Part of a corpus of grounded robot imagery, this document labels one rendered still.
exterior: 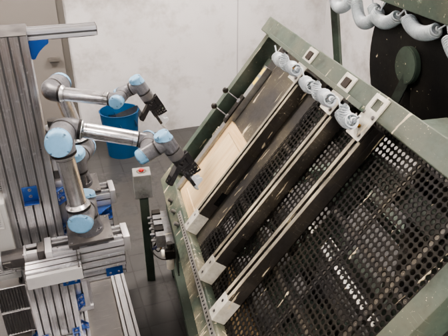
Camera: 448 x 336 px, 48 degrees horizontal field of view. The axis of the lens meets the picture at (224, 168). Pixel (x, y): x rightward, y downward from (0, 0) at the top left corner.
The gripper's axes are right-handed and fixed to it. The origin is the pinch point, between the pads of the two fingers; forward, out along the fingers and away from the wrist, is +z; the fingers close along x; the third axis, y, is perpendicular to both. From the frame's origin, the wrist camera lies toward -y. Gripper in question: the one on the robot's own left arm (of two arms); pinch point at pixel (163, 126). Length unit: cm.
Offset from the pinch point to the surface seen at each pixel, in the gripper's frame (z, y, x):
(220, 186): 24, 9, -50
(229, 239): 27, 0, -88
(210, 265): 32, -15, -90
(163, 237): 49, -37, -26
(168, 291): 118, -66, 8
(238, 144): 21.7, 30.9, -27.8
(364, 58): 163, 217, 203
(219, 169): 29.7, 14.3, -26.4
